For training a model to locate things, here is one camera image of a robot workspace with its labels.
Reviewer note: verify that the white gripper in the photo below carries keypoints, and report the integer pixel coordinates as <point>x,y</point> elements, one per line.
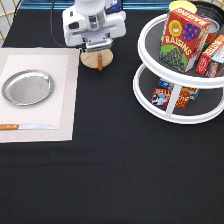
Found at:
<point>92,32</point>

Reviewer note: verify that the wooden handled fork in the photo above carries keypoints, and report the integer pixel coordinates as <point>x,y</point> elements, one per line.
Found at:
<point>100,62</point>

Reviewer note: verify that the round silver metal plate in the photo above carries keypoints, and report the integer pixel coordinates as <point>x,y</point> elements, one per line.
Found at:
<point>28,87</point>

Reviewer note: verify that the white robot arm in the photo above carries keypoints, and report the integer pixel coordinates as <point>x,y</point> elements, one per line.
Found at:
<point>92,7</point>

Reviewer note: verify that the round wooden coaster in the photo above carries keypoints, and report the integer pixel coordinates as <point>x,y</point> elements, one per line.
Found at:
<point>91,59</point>

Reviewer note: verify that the blue yellow small box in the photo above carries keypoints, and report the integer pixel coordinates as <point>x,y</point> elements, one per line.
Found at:
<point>193,92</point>

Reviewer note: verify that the beige woven placemat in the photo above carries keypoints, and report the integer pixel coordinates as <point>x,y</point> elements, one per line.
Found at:
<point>57,109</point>

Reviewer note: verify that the red raisins box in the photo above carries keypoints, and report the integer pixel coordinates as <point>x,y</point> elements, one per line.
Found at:
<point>184,39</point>

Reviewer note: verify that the red blue butter box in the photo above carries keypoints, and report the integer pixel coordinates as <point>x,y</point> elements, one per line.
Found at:
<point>161,97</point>

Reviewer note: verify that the yellow lidded container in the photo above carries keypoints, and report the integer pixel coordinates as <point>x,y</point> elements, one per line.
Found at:
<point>182,4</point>

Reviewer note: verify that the white two-tier turntable shelf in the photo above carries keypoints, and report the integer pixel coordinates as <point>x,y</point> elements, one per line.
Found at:
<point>208,104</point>

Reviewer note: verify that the red labelled tin can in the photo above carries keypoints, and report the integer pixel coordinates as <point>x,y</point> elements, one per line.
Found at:
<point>211,33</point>

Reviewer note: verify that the wooden handled knife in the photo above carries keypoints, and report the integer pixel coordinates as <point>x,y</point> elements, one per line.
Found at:
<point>26,127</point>

